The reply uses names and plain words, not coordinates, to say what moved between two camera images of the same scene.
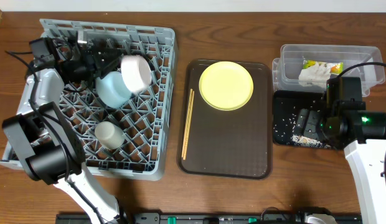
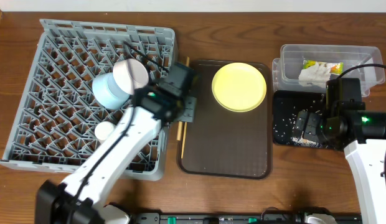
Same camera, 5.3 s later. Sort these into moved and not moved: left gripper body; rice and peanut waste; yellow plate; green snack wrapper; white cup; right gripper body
Moved: yellow plate; left gripper body
Not moved: white cup; green snack wrapper; rice and peanut waste; right gripper body
